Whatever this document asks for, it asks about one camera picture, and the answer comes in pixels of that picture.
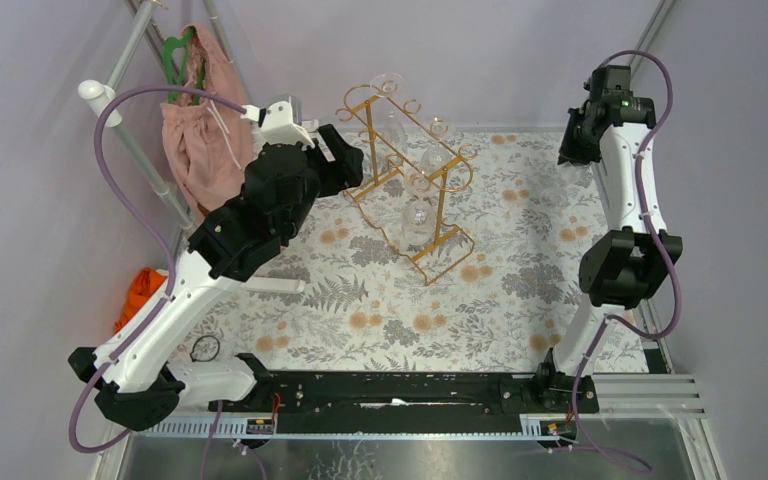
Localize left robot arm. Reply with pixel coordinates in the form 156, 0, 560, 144
69, 124, 364, 431

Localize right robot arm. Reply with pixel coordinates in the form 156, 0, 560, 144
528, 65, 683, 414

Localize pink shorts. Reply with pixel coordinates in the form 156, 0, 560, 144
160, 23, 254, 223

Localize floral tablecloth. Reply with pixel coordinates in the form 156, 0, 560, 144
173, 132, 606, 371

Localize green clothes hanger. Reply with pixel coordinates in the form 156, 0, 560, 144
161, 26, 206, 104

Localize orange cloth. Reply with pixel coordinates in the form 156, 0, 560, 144
113, 267, 168, 333

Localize gold wire wine glass rack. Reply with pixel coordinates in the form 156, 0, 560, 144
335, 74, 478, 286

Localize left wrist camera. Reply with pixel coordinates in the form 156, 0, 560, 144
240, 94, 315, 150

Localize silver clothes rail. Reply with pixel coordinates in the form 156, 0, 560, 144
76, 0, 240, 233

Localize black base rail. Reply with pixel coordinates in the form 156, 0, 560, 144
222, 370, 600, 435

